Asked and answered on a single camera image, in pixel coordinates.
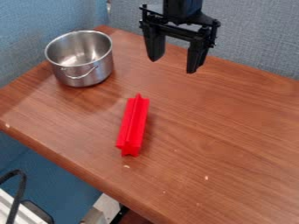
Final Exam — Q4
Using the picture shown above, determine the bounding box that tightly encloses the white table leg bracket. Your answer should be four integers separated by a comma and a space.
79, 193, 121, 224

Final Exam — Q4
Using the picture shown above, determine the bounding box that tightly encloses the red star-profile block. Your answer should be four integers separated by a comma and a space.
117, 94, 150, 157

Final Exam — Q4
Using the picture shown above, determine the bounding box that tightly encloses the black cable loop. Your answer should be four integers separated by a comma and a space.
0, 169, 28, 224

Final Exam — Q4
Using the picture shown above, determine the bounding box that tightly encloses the white appliance corner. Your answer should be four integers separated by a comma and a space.
0, 187, 50, 224

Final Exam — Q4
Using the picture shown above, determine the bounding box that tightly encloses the stainless steel pot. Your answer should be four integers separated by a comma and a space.
44, 31, 114, 88

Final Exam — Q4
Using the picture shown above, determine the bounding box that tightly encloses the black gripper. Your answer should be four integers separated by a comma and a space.
141, 0, 221, 74

